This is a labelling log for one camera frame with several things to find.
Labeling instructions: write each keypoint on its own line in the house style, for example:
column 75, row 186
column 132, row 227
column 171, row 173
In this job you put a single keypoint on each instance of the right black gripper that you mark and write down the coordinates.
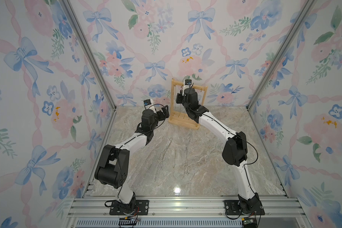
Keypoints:
column 181, row 96

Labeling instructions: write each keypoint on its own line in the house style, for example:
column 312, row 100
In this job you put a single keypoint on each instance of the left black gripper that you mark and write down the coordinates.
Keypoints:
column 165, row 114

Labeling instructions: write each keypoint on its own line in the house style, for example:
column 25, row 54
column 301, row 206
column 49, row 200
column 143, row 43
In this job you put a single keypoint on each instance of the wooden jewelry display stand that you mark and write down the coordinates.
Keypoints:
column 178, row 115

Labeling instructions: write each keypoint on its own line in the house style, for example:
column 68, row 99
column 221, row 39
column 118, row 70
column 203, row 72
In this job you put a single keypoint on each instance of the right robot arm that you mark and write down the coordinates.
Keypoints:
column 234, row 152

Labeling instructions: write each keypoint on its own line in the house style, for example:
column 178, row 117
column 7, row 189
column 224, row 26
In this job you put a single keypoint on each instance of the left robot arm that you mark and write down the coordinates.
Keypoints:
column 113, row 165

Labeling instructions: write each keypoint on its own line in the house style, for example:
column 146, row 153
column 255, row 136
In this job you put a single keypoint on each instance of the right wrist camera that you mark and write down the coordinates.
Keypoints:
column 187, row 83

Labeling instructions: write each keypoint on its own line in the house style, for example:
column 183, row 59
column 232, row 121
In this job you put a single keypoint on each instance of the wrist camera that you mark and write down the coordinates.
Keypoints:
column 187, row 83
column 148, row 103

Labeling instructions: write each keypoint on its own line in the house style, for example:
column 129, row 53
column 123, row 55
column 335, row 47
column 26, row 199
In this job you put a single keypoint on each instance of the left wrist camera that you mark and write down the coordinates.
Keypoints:
column 148, row 103

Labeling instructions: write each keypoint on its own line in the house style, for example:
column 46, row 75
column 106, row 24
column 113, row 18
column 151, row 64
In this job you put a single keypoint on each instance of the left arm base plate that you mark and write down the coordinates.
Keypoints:
column 135, row 207

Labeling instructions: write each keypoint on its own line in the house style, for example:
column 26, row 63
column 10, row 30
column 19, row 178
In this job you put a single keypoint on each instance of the aluminium mounting rail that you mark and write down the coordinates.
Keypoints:
column 188, row 212

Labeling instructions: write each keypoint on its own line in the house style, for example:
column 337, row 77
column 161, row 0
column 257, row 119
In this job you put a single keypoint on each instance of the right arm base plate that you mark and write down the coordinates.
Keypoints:
column 242, row 208

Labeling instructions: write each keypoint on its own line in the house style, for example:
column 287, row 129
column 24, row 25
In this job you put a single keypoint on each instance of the left aluminium corner post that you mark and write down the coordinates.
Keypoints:
column 68, row 10

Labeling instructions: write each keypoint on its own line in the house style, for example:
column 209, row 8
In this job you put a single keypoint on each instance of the aluminium corner post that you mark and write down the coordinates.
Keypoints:
column 68, row 10
column 292, row 32

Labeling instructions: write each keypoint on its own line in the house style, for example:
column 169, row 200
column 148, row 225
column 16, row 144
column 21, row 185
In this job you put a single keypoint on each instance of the right aluminium corner post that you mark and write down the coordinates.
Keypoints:
column 292, row 32

